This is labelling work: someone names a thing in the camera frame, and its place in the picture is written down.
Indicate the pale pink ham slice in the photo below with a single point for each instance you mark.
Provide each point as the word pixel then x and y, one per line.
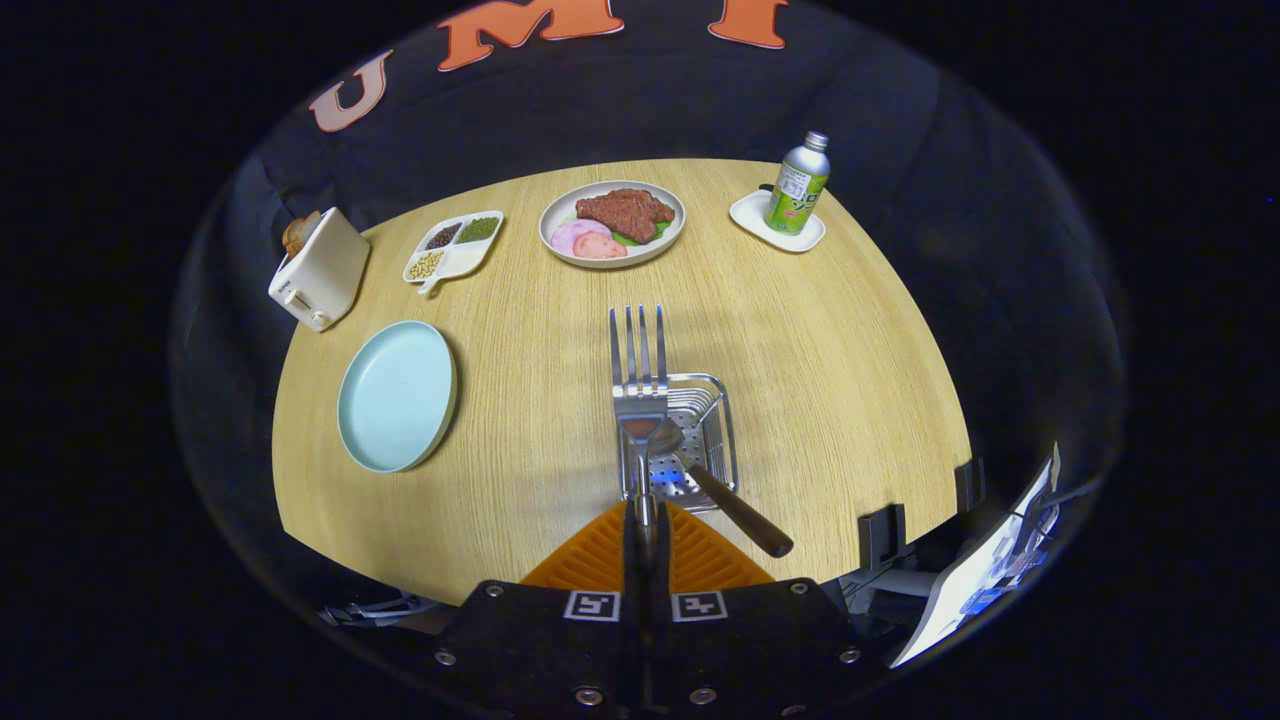
pixel 572 234

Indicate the green lettuce leaf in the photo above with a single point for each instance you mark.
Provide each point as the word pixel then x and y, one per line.
pixel 640 238

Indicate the brown steak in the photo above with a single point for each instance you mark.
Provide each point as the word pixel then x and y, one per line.
pixel 625 212

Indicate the perforated metal basket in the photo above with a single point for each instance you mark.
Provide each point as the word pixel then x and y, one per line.
pixel 712 440

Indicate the pile of dark red beans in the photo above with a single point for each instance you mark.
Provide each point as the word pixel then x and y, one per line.
pixel 442 236

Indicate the brown toast bread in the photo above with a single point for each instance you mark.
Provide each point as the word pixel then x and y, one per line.
pixel 298 233

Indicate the silver bottle with green label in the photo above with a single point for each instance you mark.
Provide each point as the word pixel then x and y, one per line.
pixel 797 190

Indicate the reddish pink ham slice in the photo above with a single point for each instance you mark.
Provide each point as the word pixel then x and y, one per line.
pixel 602 247

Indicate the white divided tray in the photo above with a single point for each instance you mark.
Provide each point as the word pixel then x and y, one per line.
pixel 462 258

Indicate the grey food plate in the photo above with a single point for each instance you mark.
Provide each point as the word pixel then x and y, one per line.
pixel 555 212

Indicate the cream white toaster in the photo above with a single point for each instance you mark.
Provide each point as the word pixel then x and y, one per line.
pixel 320 270

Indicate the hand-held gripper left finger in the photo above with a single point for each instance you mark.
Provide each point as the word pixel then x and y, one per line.
pixel 632 560

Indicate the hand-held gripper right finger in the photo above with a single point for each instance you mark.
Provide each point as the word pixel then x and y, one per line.
pixel 662 560

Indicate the light blue plate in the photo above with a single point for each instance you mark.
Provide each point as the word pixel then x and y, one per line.
pixel 395 395

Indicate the pile of yellow soybeans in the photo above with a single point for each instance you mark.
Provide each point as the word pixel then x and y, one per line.
pixel 426 264

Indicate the white square coaster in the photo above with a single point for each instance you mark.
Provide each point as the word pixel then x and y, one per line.
pixel 750 215

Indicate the black table clamp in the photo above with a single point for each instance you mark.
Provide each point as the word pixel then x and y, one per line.
pixel 885 538
pixel 969 485

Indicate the pile of green beans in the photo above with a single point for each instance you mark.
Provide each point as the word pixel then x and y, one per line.
pixel 478 229

